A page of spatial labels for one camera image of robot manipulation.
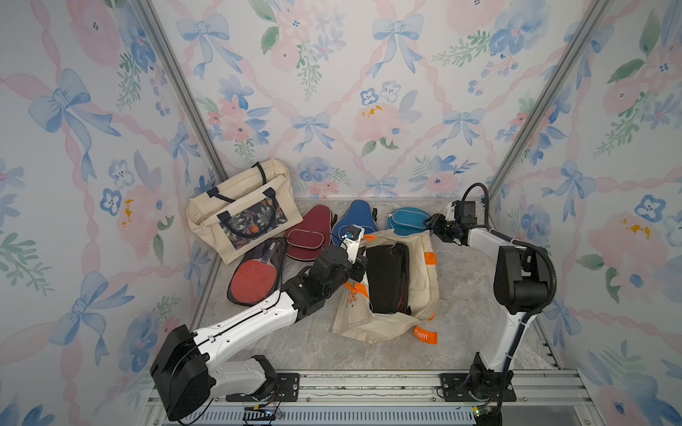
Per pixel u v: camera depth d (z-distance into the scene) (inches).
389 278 33.0
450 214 36.2
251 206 36.5
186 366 15.4
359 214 44.7
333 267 21.3
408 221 39.9
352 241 24.7
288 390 29.4
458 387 27.6
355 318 28.2
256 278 37.1
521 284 21.2
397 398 29.0
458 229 30.6
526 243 21.7
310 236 40.6
